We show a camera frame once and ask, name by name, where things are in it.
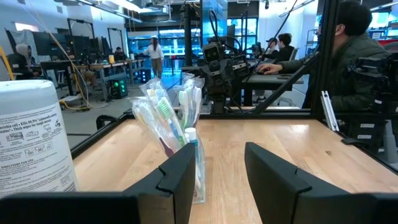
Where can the person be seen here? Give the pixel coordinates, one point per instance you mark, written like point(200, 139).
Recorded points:
point(118, 54)
point(21, 60)
point(357, 62)
point(272, 43)
point(284, 46)
point(155, 56)

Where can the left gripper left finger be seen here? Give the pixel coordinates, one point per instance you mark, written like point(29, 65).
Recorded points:
point(174, 180)

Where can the white green wipes canister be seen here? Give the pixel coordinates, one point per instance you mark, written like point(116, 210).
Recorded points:
point(31, 140)

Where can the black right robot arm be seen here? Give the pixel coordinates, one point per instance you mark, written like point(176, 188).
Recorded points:
point(219, 102)

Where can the long wooden workbench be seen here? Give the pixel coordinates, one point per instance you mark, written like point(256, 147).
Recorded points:
point(102, 66)

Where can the silver aluminium bar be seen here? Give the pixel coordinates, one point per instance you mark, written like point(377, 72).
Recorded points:
point(329, 110)

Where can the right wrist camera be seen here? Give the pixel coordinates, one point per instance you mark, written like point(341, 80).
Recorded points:
point(213, 53)

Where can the black equipment stand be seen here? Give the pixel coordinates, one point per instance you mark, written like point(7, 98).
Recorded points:
point(373, 102)

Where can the computer tower green lights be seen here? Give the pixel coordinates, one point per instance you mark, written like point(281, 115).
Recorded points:
point(117, 88)

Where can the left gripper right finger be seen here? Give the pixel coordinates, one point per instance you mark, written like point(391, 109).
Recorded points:
point(270, 180)

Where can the black desk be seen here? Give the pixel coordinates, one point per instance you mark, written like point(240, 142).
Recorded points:
point(270, 82)

